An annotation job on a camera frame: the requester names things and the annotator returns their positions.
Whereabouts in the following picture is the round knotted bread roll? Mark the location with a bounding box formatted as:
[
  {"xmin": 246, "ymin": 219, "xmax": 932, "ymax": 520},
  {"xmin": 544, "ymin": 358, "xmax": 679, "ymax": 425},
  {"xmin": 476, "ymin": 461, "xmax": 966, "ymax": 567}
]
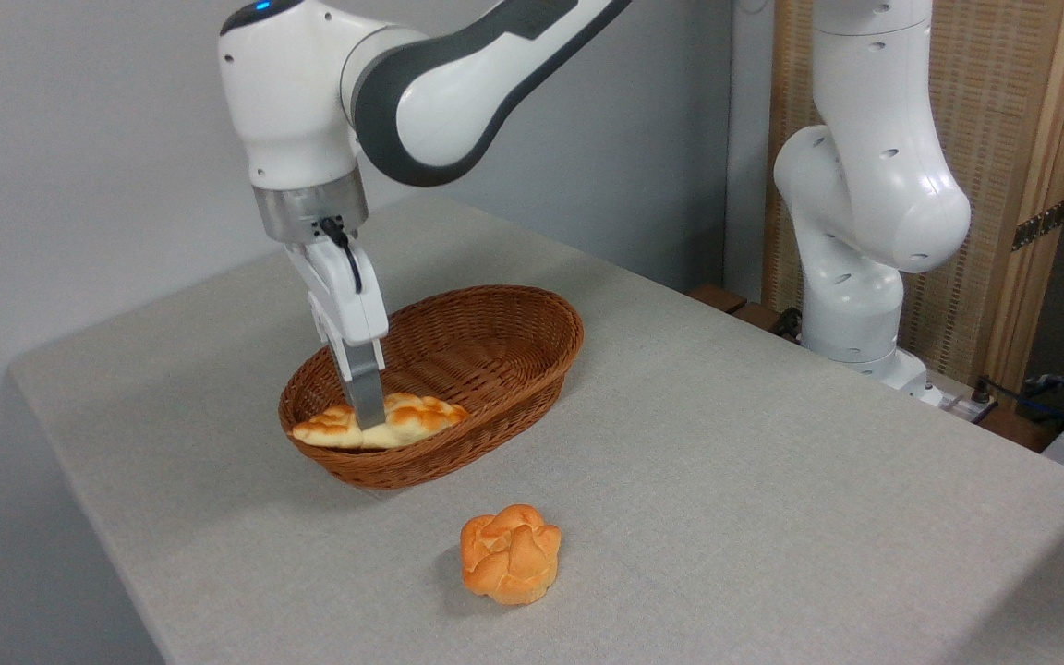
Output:
[{"xmin": 460, "ymin": 504, "xmax": 562, "ymax": 607}]

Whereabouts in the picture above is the long braided bread loaf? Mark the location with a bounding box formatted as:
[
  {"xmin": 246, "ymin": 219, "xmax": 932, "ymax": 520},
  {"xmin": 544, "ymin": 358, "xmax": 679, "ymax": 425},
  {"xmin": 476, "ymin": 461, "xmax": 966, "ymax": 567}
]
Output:
[{"xmin": 291, "ymin": 393, "xmax": 471, "ymax": 452}]

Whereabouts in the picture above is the brown wooden platform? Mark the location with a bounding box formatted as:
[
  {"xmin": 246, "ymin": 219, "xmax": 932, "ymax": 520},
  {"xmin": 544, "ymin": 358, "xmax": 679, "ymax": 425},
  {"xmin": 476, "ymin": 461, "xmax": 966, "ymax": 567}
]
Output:
[{"xmin": 688, "ymin": 284, "xmax": 803, "ymax": 341}]

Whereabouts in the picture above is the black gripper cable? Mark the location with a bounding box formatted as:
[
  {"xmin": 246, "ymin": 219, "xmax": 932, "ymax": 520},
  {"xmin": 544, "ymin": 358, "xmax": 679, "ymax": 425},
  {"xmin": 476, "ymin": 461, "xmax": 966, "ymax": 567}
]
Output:
[{"xmin": 320, "ymin": 216, "xmax": 365, "ymax": 296}]

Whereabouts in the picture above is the wooden rattan folding screen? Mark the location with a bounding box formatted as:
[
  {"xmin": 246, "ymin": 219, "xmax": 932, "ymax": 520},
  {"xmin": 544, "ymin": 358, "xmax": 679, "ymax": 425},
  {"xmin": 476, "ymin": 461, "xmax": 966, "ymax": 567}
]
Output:
[{"xmin": 762, "ymin": 0, "xmax": 1064, "ymax": 400}]

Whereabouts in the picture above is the dark metal screen hinge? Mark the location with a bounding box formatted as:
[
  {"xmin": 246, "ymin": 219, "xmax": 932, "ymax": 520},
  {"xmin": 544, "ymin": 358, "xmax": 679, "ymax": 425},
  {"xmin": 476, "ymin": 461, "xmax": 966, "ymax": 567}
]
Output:
[{"xmin": 1011, "ymin": 198, "xmax": 1064, "ymax": 252}]

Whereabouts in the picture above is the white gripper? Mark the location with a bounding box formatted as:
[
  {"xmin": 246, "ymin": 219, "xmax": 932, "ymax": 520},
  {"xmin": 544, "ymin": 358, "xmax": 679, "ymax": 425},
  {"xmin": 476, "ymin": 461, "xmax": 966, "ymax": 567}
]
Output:
[{"xmin": 284, "ymin": 236, "xmax": 390, "ymax": 431}]

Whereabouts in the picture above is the brown wicker oval basket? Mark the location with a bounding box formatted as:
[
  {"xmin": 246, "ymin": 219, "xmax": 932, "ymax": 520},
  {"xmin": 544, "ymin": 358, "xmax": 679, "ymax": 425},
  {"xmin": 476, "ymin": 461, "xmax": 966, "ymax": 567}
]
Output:
[{"xmin": 278, "ymin": 284, "xmax": 586, "ymax": 490}]

